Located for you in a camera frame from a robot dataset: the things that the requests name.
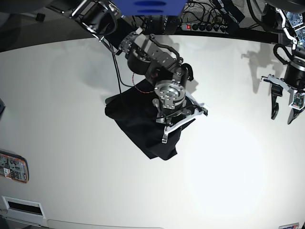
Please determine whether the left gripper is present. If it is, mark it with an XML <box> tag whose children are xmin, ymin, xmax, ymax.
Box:
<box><xmin>261</xmin><ymin>61</ymin><xmax>305</xmax><ymax>125</ymax></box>

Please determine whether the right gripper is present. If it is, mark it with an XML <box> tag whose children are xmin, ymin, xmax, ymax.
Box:
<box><xmin>152</xmin><ymin>80</ymin><xmax>205</xmax><ymax>144</ymax></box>

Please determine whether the black T-shirt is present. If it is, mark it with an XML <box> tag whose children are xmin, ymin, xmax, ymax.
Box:
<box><xmin>105</xmin><ymin>80</ymin><xmax>194</xmax><ymax>160</ymax></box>

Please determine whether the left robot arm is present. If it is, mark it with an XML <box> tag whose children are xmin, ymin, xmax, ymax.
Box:
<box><xmin>247</xmin><ymin>0</ymin><xmax>305</xmax><ymax>124</ymax></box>

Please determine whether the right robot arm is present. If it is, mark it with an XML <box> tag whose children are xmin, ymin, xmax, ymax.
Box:
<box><xmin>48</xmin><ymin>0</ymin><xmax>207</xmax><ymax>144</ymax></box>

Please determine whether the white power strip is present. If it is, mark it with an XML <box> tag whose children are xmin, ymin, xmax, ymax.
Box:
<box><xmin>181</xmin><ymin>22</ymin><xmax>227</xmax><ymax>34</ymax></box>

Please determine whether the black remote control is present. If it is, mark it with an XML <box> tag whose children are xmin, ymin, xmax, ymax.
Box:
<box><xmin>163</xmin><ymin>16</ymin><xmax>181</xmax><ymax>35</ymax></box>

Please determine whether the black power adapter brick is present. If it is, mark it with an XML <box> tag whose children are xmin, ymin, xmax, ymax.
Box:
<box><xmin>223</xmin><ymin>0</ymin><xmax>245</xmax><ymax>23</ymax></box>

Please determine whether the blue plastic bin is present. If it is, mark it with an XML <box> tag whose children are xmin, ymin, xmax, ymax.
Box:
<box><xmin>113</xmin><ymin>0</ymin><xmax>187</xmax><ymax>16</ymax></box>

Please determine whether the sticker card at bottom edge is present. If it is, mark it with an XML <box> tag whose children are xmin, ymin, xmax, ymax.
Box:
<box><xmin>278</xmin><ymin>223</ymin><xmax>299</xmax><ymax>229</ymax></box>

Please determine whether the black chair caster wheel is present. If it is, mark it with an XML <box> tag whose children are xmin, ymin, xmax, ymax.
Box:
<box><xmin>35</xmin><ymin>13</ymin><xmax>45</xmax><ymax>22</ymax></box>

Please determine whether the dark device at left edge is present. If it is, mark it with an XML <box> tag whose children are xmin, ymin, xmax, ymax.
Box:
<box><xmin>0</xmin><ymin>99</ymin><xmax>6</xmax><ymax>119</ymax></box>

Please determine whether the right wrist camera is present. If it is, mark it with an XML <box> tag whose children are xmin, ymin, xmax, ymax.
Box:
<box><xmin>201</xmin><ymin>106</ymin><xmax>208</xmax><ymax>116</ymax></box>

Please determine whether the white table cable grommet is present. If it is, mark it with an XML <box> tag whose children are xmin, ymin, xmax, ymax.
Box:
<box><xmin>1</xmin><ymin>196</ymin><xmax>46</xmax><ymax>219</ymax></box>

